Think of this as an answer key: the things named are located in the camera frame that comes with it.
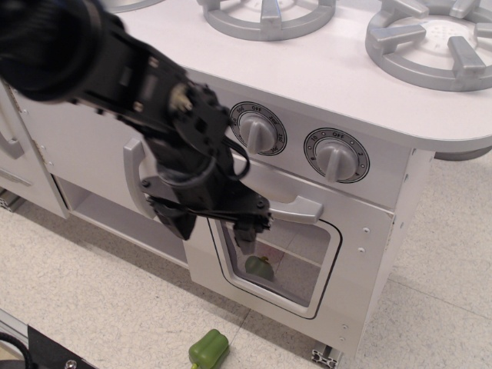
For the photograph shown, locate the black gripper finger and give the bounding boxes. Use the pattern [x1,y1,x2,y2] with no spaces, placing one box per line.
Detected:
[148,196,197,241]
[233,220,257,254]

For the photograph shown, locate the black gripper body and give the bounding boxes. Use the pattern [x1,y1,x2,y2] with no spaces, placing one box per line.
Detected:
[140,148,271,233]

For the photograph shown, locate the white toy oven door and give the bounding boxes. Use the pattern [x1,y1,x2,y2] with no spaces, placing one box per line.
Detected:
[184,162,394,355]

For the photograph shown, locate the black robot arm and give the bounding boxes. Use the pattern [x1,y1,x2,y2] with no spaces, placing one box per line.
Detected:
[1,1,271,254]

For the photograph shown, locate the grey middle oven knob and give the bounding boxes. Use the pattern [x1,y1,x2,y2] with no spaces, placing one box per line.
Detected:
[230,101,288,156]

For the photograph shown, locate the grey oven knob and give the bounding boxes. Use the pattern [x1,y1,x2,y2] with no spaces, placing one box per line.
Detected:
[230,101,288,156]
[304,128,370,184]

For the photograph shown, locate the grey right oven knob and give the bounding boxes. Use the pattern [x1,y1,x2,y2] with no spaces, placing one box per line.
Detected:
[304,128,370,184]

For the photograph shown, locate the green toy bell pepper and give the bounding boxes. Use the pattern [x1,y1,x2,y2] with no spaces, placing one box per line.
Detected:
[188,329,230,369]

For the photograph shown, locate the white toy kitchen unit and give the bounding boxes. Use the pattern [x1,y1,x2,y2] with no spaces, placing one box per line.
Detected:
[1,1,491,368]

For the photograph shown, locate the grey middle stove burner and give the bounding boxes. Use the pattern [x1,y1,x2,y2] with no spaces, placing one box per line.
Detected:
[198,1,336,42]

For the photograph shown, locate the grey stove burner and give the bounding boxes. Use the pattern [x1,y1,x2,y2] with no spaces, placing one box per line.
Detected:
[365,1,491,91]
[198,1,336,42]

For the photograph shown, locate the grey right stove burner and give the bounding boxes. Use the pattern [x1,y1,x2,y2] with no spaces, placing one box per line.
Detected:
[365,1,491,91]

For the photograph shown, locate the silver cabinet door handle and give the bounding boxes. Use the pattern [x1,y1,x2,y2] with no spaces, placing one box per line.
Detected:
[123,138,156,219]

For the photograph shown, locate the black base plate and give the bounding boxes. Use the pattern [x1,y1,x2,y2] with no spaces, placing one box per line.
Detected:
[1,325,96,369]

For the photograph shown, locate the aluminium frame rail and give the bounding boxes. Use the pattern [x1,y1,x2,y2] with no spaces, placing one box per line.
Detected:
[0,310,28,361]

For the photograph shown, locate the black cable on base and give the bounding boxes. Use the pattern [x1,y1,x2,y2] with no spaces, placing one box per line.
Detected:
[0,332,34,369]

